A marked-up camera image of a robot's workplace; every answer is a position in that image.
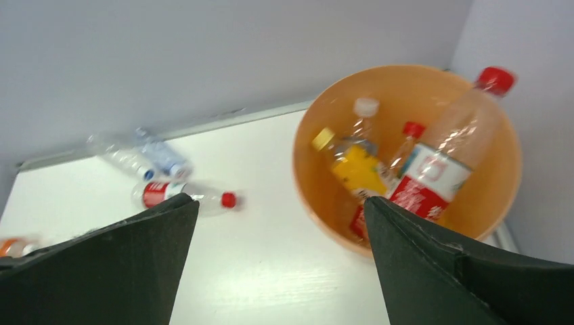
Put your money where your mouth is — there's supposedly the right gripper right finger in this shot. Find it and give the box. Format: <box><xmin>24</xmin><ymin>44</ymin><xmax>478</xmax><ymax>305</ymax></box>
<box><xmin>363</xmin><ymin>197</ymin><xmax>573</xmax><ymax>324</ymax></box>

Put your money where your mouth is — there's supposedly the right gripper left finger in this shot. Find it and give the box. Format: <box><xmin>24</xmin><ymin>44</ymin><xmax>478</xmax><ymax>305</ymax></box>
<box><xmin>1</xmin><ymin>194</ymin><xmax>200</xmax><ymax>324</ymax></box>

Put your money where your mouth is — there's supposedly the red white label bottle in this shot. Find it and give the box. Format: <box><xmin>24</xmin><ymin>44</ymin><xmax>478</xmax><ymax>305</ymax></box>
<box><xmin>389</xmin><ymin>66</ymin><xmax>517</xmax><ymax>221</ymax></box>

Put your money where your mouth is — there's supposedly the yellow juice bottle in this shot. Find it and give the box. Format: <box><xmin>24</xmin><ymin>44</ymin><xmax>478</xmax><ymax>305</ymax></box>
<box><xmin>311</xmin><ymin>127</ymin><xmax>391</xmax><ymax>203</ymax></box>

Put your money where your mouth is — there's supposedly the red label water bottle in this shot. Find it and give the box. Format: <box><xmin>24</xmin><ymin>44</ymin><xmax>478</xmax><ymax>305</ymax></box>
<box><xmin>349</xmin><ymin>121</ymin><xmax>426</xmax><ymax>241</ymax></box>

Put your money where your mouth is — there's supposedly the blue label water bottle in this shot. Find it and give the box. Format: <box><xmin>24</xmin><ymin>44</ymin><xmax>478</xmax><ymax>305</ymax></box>
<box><xmin>345</xmin><ymin>97</ymin><xmax>380</xmax><ymax>156</ymax></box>

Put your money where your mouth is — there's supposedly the orange cartoon plastic bin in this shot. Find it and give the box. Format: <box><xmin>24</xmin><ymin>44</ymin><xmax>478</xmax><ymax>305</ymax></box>
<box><xmin>292</xmin><ymin>65</ymin><xmax>522</xmax><ymax>257</ymax></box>

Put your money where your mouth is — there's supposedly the red cap clear bottle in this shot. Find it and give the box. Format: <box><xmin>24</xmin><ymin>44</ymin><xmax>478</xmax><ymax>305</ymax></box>
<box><xmin>131</xmin><ymin>181</ymin><xmax>240</xmax><ymax>217</ymax></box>

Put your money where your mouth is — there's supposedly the orange drink bottle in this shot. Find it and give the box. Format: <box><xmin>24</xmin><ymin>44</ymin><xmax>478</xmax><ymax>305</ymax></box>
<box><xmin>1</xmin><ymin>237</ymin><xmax>41</xmax><ymax>258</ymax></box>

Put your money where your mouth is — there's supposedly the blue pattern clear bottle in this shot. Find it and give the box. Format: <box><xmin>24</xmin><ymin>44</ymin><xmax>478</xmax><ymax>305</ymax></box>
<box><xmin>134</xmin><ymin>128</ymin><xmax>192</xmax><ymax>179</ymax></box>

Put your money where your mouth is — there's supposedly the crushed clear bottle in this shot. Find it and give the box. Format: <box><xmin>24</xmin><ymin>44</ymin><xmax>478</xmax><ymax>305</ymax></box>
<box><xmin>87</xmin><ymin>134</ymin><xmax>159</xmax><ymax>181</ymax></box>

